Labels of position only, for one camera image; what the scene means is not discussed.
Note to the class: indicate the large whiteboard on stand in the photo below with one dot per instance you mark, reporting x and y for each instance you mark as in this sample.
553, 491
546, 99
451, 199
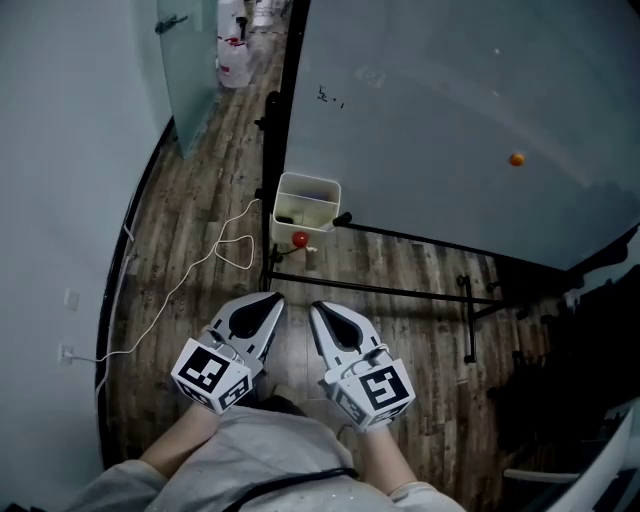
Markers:
270, 175

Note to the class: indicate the orange round magnet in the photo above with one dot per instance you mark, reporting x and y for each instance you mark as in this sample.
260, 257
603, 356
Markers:
516, 160

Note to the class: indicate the frosted glass door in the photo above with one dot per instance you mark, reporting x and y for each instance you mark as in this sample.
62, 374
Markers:
192, 90

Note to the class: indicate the white plastic storage box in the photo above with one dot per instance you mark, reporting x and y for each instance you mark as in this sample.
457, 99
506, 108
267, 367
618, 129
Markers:
305, 205

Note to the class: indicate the white wall socket with plug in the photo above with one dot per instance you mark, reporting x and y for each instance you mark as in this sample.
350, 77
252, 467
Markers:
66, 353

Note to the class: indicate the person's grey shirt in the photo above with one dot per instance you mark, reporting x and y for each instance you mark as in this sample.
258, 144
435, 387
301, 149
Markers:
270, 445

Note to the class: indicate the person's right forearm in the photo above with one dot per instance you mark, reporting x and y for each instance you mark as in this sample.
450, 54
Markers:
387, 460

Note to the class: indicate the black office chair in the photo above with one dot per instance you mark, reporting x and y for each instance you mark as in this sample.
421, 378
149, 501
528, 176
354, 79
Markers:
565, 375

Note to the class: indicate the person's black trousers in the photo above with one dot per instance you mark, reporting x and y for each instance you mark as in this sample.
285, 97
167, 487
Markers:
280, 402

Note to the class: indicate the black pump dispenser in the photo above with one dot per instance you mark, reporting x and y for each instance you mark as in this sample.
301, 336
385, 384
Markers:
242, 27

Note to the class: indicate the white wall plate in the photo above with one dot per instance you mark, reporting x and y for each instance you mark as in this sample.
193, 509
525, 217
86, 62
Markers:
71, 299

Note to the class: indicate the white wall conduit piece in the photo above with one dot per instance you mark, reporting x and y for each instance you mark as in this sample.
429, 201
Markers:
128, 232

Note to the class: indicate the clear plastic water jug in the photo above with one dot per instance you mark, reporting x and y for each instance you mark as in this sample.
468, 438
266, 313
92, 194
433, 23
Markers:
234, 62

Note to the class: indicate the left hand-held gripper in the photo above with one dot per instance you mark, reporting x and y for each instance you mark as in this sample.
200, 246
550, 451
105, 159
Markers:
205, 375

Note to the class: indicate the red round magnet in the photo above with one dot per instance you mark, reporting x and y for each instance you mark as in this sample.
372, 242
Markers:
300, 239

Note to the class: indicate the white desk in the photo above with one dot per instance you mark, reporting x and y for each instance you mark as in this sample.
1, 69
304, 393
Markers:
605, 465

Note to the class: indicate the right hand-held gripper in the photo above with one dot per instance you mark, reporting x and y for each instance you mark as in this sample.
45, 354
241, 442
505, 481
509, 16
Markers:
380, 395

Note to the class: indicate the person's left forearm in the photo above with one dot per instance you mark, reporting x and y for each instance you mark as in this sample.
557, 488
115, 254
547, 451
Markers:
180, 440

